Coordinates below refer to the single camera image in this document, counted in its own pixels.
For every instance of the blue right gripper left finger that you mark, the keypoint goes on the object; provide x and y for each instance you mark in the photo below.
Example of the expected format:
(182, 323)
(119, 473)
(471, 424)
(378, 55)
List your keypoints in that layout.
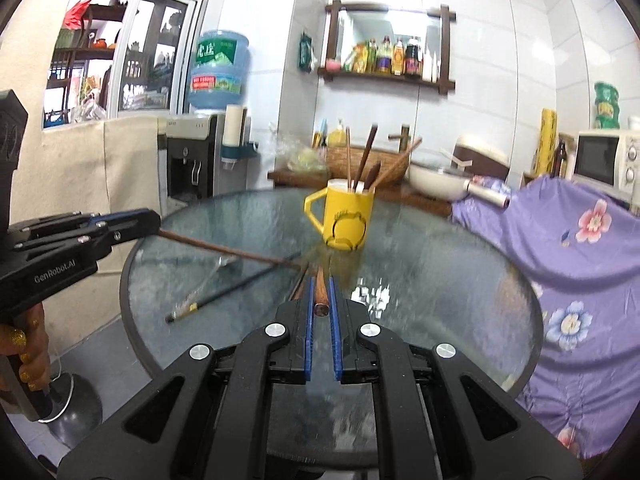
(309, 327)

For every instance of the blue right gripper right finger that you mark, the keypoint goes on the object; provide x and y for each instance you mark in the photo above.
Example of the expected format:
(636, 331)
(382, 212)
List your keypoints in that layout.
(335, 327)

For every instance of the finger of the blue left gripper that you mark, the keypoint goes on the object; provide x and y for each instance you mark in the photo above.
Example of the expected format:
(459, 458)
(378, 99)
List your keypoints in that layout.
(132, 228)
(102, 219)

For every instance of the brown wooden chopstick five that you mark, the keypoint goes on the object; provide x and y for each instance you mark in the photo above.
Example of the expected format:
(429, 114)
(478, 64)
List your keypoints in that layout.
(321, 295)

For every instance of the brown wooden chopstick four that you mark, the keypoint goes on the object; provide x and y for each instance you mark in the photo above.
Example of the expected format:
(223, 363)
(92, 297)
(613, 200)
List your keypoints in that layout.
(243, 254)

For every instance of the yellow duck mug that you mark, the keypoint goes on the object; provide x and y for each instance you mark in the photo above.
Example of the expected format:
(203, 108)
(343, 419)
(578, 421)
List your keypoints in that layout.
(341, 216)

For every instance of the black chopstick gold band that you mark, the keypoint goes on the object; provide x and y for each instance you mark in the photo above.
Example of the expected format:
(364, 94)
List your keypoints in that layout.
(205, 299)

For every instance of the brown wooden chopstick two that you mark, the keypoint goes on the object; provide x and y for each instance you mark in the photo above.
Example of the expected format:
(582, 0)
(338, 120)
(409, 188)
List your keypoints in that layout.
(365, 155)

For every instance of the brown wooden chopstick three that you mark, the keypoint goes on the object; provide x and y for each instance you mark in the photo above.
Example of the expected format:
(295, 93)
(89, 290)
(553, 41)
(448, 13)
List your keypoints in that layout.
(398, 161)

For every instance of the wooden handle metal spoon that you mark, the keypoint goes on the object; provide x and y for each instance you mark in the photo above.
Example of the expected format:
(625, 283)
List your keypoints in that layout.
(372, 175)

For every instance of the brown wooden chopstick one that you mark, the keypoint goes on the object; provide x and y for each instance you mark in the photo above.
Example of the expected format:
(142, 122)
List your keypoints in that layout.
(348, 160)

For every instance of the left hand yellow nails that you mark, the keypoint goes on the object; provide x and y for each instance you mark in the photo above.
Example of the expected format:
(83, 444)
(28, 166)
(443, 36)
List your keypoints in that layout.
(31, 345)

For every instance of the water dispenser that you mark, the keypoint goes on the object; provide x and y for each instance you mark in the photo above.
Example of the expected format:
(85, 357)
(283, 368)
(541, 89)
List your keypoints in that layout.
(193, 164)

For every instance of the small metal spoon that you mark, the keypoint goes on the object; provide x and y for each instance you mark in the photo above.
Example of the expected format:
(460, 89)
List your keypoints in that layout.
(222, 262)

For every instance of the round glass table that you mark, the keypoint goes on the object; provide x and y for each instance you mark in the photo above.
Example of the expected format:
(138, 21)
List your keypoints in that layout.
(421, 276)

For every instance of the white paper cup stack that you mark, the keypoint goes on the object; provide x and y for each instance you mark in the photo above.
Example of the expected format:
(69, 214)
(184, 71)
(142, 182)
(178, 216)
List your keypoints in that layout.
(234, 119)

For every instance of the woven basin sink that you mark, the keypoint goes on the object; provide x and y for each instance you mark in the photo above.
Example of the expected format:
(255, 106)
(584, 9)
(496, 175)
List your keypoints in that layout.
(336, 160)

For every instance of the plastic bag with vegetables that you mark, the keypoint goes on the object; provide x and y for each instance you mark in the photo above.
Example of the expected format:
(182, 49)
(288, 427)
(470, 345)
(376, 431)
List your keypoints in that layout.
(295, 154)

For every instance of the yellow soap dispenser bottle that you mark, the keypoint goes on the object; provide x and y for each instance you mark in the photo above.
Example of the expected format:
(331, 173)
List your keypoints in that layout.
(337, 137)

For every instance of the blue water jug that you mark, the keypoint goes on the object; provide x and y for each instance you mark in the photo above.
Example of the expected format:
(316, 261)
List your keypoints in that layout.
(218, 70)

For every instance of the white pan with lid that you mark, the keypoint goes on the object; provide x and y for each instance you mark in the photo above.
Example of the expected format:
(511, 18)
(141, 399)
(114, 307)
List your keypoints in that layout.
(451, 185)

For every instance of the bronze faucet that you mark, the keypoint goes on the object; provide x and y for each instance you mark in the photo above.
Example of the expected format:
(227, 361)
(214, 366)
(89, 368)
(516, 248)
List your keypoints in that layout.
(403, 138)

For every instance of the brown white rice cooker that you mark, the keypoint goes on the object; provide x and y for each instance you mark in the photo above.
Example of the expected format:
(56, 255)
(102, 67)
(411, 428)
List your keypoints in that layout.
(481, 158)

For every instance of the green hanging packet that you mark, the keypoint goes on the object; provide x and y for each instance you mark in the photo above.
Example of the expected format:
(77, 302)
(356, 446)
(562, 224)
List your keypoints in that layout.
(305, 57)

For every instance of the dark soy sauce bottle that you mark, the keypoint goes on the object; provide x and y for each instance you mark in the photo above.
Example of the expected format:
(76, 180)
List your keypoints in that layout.
(413, 59)

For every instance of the yellow label oil bottle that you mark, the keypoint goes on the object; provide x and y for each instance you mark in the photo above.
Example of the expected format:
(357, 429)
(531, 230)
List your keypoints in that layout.
(397, 66)

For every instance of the purple floral cloth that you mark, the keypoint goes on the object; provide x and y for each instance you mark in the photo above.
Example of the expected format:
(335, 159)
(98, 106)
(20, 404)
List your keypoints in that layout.
(580, 252)

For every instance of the yellow wrap roll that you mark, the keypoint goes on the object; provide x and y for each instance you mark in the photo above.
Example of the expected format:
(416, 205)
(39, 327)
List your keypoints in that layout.
(546, 144)

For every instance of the brown glass bottle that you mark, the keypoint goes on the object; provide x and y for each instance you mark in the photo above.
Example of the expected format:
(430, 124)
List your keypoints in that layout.
(560, 158)

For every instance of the white microwave oven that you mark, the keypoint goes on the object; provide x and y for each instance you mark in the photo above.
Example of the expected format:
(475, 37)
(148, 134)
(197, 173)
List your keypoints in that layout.
(608, 160)

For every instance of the dark wooden wall shelf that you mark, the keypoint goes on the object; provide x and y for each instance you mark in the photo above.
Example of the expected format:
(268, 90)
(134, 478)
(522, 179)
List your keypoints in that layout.
(361, 36)

